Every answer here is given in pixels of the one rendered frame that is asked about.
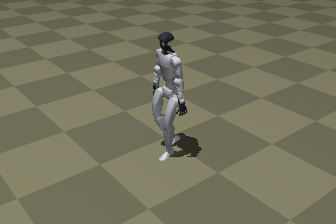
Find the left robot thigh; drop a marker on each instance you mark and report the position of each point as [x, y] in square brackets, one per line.
[170, 112]

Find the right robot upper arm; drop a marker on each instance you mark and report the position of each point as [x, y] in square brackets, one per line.
[157, 67]

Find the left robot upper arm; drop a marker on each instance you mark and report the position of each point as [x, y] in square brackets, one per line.
[177, 64]

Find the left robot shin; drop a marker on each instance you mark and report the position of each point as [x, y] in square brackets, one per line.
[168, 139]

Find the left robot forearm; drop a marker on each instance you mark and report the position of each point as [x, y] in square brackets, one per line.
[180, 92]

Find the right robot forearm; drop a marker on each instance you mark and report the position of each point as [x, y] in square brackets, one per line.
[156, 79]

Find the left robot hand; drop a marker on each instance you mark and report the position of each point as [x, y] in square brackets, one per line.
[182, 108]

